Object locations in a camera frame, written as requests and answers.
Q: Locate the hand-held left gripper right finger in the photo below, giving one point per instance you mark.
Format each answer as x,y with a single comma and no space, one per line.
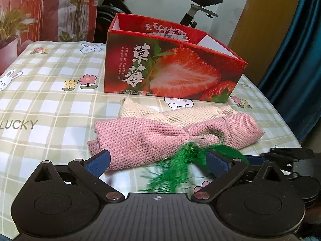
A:
218,162

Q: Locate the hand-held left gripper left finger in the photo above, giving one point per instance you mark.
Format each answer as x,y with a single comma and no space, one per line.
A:
99,161

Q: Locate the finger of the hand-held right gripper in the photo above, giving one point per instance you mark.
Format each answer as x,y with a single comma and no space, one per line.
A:
288,153
253,160

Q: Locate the green fringe tassel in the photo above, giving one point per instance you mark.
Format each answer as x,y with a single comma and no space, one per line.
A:
180,165

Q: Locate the pink knitted cloth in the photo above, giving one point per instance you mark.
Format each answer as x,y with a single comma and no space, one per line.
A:
150,135

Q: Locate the red strawberry print cardboard box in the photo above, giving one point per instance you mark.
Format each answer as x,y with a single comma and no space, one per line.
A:
175,67

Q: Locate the cream knitted cloth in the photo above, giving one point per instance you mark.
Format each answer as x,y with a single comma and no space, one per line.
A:
175,115

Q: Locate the checked cartoon print tablecloth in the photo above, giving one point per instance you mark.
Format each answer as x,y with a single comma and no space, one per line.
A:
50,100

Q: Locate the blue curtain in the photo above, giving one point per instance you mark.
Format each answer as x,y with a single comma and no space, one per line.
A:
296,67

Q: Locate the yellow wooden door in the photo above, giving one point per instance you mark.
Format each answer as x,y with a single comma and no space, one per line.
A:
263,17

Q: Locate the black exercise bike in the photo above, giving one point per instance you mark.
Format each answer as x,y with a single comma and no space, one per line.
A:
106,15

